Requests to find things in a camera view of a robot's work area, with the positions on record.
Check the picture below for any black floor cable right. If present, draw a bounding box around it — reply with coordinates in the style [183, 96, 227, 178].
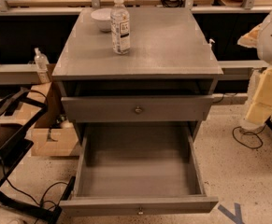
[231, 105, 272, 151]

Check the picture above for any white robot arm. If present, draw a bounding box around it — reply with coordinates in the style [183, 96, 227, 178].
[237, 10, 272, 130]

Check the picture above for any black floor cable left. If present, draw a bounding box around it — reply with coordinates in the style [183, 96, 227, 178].
[0, 159, 70, 224]

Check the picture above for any grey top drawer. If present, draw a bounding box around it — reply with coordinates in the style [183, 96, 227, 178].
[62, 95, 213, 123]

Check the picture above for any white ceramic bowl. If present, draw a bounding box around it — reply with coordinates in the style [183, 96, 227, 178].
[91, 8, 111, 32]

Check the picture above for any grey drawer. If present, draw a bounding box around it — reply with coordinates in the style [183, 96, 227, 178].
[62, 95, 213, 123]
[61, 133, 218, 217]

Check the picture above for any cardboard box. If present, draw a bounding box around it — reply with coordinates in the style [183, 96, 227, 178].
[15, 63, 81, 158]

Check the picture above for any black metal cart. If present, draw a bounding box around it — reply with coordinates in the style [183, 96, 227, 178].
[0, 88, 76, 224]

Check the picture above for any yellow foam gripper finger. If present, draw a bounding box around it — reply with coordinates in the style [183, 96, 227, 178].
[237, 24, 261, 49]

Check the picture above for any small white pump bottle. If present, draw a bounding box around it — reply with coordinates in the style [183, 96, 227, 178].
[208, 38, 216, 60]

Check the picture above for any grey wooden drawer cabinet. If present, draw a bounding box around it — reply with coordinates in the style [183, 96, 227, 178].
[52, 7, 222, 138]

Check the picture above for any black floor cable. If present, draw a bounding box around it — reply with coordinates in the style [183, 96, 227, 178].
[0, 159, 70, 224]
[231, 105, 272, 151]

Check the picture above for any small sanitizer bottle left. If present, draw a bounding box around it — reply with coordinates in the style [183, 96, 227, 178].
[35, 48, 49, 70]

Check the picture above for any clear plastic water bottle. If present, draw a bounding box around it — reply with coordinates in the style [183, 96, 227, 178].
[110, 0, 130, 54]

